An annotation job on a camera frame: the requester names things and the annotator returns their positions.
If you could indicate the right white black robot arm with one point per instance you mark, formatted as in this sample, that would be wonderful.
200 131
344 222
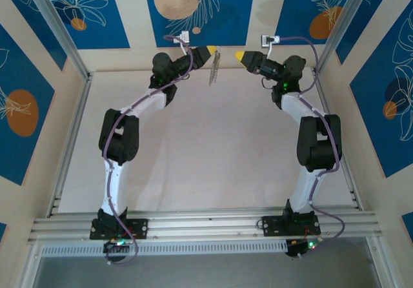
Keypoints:
316 149

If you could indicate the long aluminium base rail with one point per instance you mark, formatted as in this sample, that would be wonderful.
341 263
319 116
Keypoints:
206 226

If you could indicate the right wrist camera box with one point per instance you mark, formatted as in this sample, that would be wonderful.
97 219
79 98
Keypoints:
265 41

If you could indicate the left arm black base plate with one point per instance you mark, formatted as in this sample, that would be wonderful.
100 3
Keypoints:
140 228

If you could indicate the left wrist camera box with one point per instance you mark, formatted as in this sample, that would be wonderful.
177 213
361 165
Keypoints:
184 37

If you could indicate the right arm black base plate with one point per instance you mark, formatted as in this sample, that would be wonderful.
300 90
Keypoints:
271 226

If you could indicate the aluminium table side rail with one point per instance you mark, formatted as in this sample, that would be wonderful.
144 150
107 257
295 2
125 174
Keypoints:
348 178
73 139

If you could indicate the aluminium frame post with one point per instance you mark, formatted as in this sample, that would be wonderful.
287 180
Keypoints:
59 26
343 26

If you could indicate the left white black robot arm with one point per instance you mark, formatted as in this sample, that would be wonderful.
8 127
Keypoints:
119 139

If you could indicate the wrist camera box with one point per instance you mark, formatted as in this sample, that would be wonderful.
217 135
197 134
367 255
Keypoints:
184 37
265 41

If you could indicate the aluminium frame leg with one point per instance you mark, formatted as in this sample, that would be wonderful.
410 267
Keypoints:
30 265
380 262

